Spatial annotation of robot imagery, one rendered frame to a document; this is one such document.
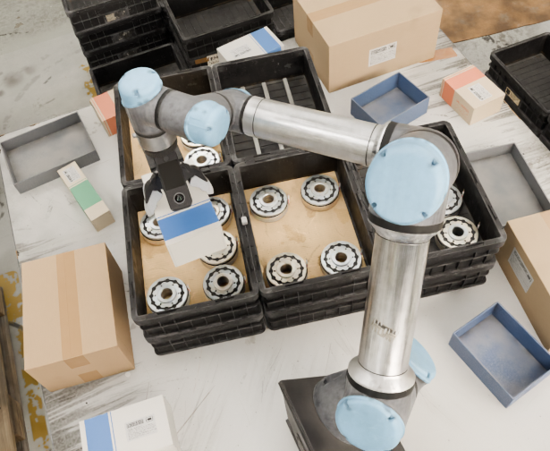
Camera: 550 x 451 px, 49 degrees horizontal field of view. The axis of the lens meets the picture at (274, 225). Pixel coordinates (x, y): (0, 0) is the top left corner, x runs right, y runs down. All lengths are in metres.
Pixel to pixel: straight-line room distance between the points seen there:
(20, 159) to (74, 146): 0.18
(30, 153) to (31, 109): 1.26
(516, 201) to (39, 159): 1.49
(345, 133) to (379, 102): 1.01
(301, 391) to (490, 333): 0.58
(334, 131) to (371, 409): 0.47
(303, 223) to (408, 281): 0.69
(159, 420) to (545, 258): 0.99
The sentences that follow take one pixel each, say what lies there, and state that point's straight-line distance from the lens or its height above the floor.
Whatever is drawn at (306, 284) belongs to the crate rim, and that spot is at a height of 0.93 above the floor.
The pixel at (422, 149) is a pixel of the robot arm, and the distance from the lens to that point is 0.88.
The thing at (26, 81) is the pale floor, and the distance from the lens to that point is 3.57.
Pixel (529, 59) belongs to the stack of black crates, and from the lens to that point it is 2.98.
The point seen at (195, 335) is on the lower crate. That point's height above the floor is 0.77.
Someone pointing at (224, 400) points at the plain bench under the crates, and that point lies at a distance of 1.55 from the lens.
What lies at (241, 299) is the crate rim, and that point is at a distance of 1.39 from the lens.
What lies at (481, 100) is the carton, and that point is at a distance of 2.01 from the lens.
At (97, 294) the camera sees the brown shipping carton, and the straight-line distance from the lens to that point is 1.57.
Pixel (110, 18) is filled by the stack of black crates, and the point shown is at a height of 0.51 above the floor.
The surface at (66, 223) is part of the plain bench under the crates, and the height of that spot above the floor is 0.70.
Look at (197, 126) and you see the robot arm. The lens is 1.03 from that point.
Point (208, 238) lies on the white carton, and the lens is 1.27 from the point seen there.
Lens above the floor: 2.17
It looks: 56 degrees down
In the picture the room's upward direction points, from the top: 8 degrees counter-clockwise
